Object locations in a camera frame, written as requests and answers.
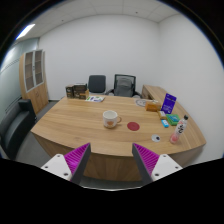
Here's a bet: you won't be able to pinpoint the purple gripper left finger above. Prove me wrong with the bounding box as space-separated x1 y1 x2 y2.
41 142 92 185

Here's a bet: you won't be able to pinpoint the green white leaflet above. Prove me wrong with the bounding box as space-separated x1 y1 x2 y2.
85 96 105 102

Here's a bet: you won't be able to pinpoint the grey office chair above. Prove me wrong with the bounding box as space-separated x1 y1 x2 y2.
88 75 106 93

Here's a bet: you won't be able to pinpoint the dark brown boxes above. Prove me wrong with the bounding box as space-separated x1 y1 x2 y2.
65 83 89 99

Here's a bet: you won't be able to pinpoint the small white round lid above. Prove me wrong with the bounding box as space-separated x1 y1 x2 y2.
151 134 160 142

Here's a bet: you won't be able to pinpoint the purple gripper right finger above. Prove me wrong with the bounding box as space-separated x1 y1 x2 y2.
131 142 184 186

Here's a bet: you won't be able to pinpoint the wooden glass-door cabinet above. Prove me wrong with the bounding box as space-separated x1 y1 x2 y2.
19 50 48 113

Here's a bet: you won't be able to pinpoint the black leather sofa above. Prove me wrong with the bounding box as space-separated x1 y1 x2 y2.
0 99 37 160

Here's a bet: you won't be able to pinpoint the clear bottle pink drink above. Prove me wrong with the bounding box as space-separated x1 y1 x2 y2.
170 115 188 144

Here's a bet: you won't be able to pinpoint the small beige box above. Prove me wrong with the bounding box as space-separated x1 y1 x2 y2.
157 111 167 120

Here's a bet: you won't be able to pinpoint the wooden side desk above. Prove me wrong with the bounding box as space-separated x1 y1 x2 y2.
141 84 188 116

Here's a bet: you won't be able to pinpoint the green flat box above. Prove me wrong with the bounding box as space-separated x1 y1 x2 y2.
166 114 180 126

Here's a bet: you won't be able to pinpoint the round patterned plate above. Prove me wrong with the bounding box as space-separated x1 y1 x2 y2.
135 99 146 107

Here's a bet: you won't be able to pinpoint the black mesh office chair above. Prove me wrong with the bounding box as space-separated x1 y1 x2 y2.
106 74 141 97

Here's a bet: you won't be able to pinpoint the ceiling light panel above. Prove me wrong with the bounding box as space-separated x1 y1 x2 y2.
15 23 36 40

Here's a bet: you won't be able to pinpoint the white ceramic mug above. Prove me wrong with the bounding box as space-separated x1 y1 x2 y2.
103 110 122 128

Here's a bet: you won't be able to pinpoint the orange box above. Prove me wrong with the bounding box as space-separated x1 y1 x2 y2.
145 101 161 112

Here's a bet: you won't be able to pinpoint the red round coaster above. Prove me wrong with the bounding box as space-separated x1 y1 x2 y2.
127 122 140 131

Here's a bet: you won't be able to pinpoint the blue white small box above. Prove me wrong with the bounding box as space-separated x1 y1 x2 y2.
161 120 169 128

